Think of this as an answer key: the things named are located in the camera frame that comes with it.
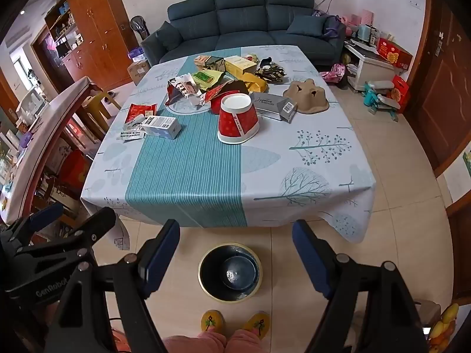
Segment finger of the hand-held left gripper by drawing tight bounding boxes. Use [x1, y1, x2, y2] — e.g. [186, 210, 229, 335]
[15, 207, 117, 266]
[0, 203, 65, 251]

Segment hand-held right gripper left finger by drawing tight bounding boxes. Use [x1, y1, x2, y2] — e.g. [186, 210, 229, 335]
[44, 219, 181, 353]

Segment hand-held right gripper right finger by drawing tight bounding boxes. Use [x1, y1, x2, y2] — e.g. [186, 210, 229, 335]
[293, 219, 424, 353]

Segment round dark trash bin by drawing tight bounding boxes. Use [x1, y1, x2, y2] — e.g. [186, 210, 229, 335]
[198, 243, 263, 304]

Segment red packet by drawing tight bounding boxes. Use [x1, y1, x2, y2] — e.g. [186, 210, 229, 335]
[124, 103, 158, 130]

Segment red and white cartons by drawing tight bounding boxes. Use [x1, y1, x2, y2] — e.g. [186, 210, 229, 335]
[164, 74, 207, 108]

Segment red carton box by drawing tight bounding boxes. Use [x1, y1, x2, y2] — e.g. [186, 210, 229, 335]
[59, 149, 92, 188]

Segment yellow embroidered slipper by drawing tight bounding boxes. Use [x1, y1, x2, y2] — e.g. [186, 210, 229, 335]
[200, 309, 226, 333]
[244, 311, 271, 339]

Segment white curved counter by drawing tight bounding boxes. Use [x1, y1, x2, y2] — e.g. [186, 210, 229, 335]
[0, 75, 92, 225]

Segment person's pink trouser leg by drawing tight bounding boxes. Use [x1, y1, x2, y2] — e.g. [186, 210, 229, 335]
[164, 333, 227, 353]
[226, 329, 265, 353]

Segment teal tree-print tablecloth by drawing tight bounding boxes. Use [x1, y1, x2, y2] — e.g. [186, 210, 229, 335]
[80, 45, 377, 244]

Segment white paper leaflet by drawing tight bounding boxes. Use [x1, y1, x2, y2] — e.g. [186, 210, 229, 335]
[117, 129, 145, 141]

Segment yellow plastic stool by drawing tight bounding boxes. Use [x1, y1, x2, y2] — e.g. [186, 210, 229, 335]
[83, 90, 120, 118]

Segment small white box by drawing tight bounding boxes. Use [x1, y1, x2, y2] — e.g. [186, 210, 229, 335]
[141, 115, 182, 139]

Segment yellow fruit bunch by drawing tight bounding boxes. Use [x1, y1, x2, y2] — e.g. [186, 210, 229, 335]
[429, 303, 460, 353]

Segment red paper bowl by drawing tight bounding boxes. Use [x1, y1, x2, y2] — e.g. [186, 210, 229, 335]
[217, 93, 261, 145]

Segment grey cardboard box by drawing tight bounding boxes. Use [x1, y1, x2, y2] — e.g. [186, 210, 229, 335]
[250, 92, 298, 124]

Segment brown cardboard box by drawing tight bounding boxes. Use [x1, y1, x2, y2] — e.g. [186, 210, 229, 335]
[127, 59, 151, 83]

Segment brown pulp cup carrier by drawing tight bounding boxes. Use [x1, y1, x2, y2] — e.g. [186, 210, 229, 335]
[283, 80, 331, 114]

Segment teal stepper machine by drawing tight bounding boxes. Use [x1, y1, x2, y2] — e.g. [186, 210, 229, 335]
[362, 80, 402, 122]

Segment green packet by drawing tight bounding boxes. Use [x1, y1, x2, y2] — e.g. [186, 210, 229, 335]
[192, 71, 225, 91]

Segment yellow plastic bag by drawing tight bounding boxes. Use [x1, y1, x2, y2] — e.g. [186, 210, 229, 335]
[235, 74, 268, 93]

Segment pink bag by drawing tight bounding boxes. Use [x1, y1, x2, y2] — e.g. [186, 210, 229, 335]
[319, 63, 347, 89]

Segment red gift bag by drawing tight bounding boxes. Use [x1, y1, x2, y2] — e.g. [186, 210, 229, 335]
[391, 74, 410, 111]

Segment dark snack wrappers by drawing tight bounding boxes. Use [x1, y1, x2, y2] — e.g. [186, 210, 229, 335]
[255, 57, 287, 83]

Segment wooden wardrobe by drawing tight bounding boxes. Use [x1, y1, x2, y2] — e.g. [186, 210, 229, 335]
[31, 0, 137, 92]

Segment white side cabinet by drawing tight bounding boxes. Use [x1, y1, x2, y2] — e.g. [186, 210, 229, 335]
[344, 42, 396, 91]

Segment pale yellow box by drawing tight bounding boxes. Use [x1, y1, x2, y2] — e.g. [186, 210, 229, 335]
[224, 56, 257, 75]

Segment black standing fan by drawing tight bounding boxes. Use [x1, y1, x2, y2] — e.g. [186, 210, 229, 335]
[130, 15, 148, 41]

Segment dark teal cushion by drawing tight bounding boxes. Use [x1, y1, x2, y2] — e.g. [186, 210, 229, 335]
[286, 15, 328, 38]
[155, 21, 183, 51]

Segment wooden door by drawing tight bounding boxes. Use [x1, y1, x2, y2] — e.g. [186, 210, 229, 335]
[405, 0, 471, 177]

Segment red gift box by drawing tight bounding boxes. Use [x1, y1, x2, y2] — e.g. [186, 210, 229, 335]
[377, 37, 413, 70]

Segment dark teal sofa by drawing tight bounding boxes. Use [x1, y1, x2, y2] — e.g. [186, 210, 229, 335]
[142, 0, 346, 67]

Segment purple bag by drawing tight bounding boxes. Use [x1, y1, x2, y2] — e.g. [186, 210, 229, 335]
[313, 9, 346, 39]

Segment pink gift box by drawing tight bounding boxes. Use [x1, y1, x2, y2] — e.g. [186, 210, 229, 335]
[342, 9, 374, 26]

